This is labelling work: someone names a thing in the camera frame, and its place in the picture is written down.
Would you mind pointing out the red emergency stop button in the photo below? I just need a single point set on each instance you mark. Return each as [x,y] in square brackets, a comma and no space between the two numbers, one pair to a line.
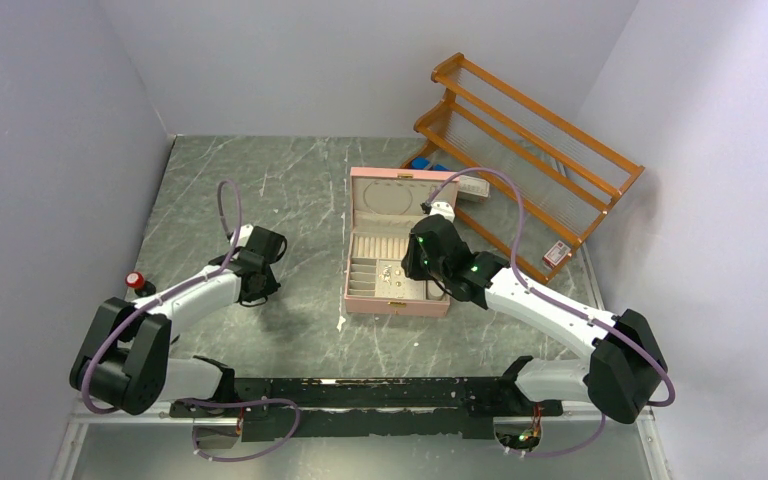
[137,282]

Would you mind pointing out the small red white box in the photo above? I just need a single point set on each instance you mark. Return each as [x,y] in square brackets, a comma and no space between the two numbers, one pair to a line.
[556,254]

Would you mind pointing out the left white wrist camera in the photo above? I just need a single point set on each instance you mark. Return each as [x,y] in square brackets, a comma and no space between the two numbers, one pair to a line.
[240,236]

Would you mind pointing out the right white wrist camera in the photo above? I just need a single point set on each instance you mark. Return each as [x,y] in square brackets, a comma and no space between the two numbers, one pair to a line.
[441,208]

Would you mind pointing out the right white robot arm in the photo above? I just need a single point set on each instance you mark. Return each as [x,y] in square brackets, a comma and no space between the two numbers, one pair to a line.
[618,364]

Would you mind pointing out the orange wooden rack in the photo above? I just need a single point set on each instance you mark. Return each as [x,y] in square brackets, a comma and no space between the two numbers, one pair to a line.
[566,180]

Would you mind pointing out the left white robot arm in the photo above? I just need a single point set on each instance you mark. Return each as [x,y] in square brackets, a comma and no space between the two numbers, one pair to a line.
[124,362]

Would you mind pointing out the pink jewelry box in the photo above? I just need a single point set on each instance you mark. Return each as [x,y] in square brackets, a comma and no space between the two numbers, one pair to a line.
[385,203]

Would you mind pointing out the crystal drop earring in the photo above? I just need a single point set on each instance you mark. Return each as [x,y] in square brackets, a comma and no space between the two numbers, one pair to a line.
[385,273]

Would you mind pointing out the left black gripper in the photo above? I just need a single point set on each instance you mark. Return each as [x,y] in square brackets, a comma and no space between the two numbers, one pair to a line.
[270,286]

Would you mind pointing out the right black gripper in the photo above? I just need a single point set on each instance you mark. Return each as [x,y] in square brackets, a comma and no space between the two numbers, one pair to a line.
[409,262]

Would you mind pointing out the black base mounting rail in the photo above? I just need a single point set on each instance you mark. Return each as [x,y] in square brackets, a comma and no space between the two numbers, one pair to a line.
[314,407]

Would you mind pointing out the white flat carton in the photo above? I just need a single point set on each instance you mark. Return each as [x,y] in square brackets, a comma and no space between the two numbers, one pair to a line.
[473,189]

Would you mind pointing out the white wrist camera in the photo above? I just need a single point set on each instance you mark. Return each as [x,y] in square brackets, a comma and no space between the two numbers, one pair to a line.
[240,236]
[441,208]

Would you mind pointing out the blue box left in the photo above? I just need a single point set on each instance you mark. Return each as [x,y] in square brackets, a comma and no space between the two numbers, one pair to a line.
[421,163]

